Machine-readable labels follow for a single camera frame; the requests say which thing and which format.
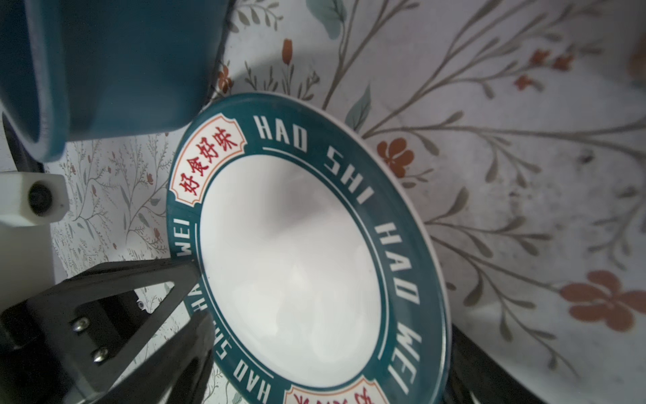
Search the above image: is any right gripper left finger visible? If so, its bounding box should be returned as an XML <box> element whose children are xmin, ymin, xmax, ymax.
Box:
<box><xmin>98</xmin><ymin>311</ymin><xmax>215</xmax><ymax>403</ymax></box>

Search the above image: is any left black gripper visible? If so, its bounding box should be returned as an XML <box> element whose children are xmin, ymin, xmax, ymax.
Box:
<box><xmin>1</xmin><ymin>172</ymin><xmax>200</xmax><ymax>403</ymax></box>

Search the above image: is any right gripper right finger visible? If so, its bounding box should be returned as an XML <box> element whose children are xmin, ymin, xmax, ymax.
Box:
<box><xmin>443</xmin><ymin>325</ymin><xmax>543</xmax><ymax>404</ymax></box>

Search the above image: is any green rim plate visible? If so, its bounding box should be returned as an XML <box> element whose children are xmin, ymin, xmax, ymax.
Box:
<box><xmin>167</xmin><ymin>94</ymin><xmax>451</xmax><ymax>403</ymax></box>

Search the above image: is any teal plastic bin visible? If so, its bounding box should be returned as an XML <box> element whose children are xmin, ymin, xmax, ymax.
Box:
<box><xmin>1</xmin><ymin>1</ymin><xmax>232</xmax><ymax>163</ymax></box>

